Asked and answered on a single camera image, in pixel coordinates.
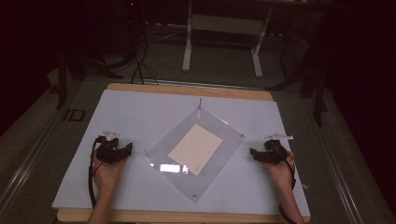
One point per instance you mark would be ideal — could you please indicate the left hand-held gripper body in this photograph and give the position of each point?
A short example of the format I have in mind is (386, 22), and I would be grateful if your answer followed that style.
(109, 151)

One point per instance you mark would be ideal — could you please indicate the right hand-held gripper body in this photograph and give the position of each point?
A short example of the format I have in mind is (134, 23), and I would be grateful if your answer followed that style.
(274, 152)

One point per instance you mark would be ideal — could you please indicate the clear plastic zip bag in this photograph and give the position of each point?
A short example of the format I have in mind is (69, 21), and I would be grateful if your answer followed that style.
(218, 140)

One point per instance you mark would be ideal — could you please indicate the person's left hand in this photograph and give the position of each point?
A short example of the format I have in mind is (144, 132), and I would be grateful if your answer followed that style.
(107, 174)

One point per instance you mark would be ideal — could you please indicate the person's right hand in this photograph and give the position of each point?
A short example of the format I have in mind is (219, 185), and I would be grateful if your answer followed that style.
(280, 175)

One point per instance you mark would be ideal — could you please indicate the white table mat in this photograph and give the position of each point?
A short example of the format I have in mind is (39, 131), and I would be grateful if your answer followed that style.
(130, 112)

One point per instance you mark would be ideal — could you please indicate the cream paper sheet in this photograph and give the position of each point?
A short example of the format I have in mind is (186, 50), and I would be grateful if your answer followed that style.
(195, 149)

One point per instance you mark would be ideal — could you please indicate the black tripod stand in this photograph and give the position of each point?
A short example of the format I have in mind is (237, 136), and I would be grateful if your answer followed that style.
(314, 84)

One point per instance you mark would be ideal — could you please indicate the white power strip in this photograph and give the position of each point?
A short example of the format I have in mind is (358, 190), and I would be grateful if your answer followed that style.
(169, 26)

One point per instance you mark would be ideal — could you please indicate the black rectangular floor frame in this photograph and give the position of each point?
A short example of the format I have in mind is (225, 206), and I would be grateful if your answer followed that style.
(74, 115)

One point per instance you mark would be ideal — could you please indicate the metal floor rail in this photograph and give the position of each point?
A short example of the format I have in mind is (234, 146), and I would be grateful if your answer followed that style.
(25, 168)
(336, 168)

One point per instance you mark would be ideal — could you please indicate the white metal stand frame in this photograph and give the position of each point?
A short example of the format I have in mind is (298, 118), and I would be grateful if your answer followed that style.
(224, 25)

